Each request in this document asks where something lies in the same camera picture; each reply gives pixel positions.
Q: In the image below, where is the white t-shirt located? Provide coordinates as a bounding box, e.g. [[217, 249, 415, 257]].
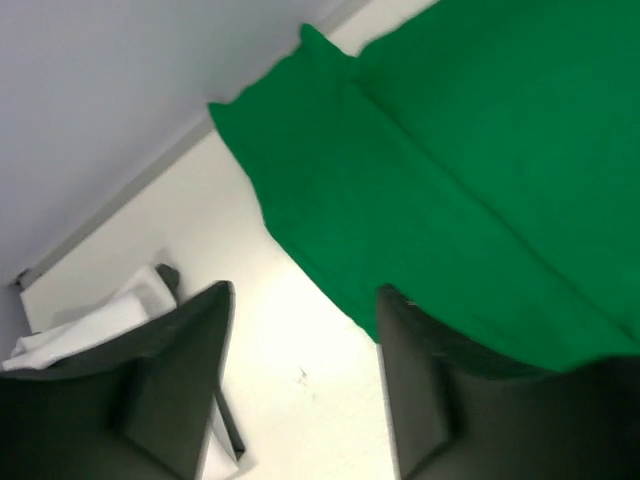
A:
[[1, 267, 241, 479]]

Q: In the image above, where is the dark grey t-shirt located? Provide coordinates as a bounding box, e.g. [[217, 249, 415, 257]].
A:
[[155, 264, 246, 466]]

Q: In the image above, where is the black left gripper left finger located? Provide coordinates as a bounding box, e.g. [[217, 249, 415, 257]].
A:
[[1, 281, 234, 479]]

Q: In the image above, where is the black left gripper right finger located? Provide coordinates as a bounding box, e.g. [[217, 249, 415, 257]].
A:
[[376, 285, 639, 479]]

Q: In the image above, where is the green t-shirt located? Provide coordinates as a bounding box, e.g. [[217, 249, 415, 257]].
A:
[[209, 1, 639, 371]]

